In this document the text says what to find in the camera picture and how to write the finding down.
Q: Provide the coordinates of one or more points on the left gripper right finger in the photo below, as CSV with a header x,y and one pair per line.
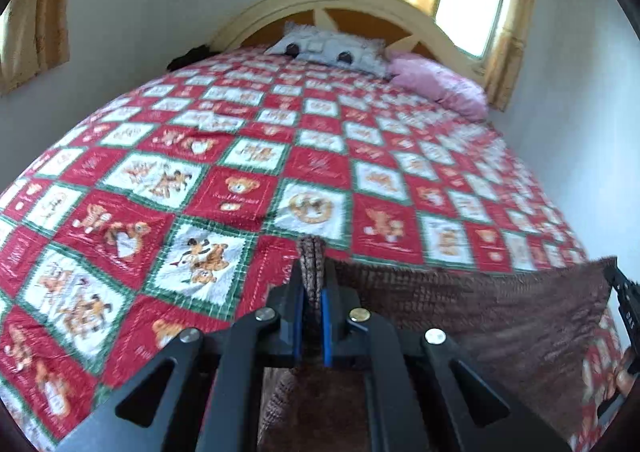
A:
x,y
423,392

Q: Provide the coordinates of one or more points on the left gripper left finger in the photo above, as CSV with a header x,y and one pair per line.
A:
x,y
201,392

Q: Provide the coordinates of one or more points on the right hand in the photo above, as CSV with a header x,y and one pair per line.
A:
x,y
623,377

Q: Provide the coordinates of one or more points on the red green patchwork bedspread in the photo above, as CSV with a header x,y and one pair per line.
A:
x,y
182,203

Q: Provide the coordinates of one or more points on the pink pillow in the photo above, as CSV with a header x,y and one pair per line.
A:
x,y
438,84

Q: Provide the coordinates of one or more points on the black object beside bed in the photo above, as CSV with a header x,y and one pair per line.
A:
x,y
196,54

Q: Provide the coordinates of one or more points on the cream wooden headboard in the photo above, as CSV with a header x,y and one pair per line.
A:
x,y
402,27

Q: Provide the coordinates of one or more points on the grey white patterned pillow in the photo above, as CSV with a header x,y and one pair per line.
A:
x,y
312,44

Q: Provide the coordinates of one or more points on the yellow curtain side window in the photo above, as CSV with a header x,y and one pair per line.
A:
x,y
34,40

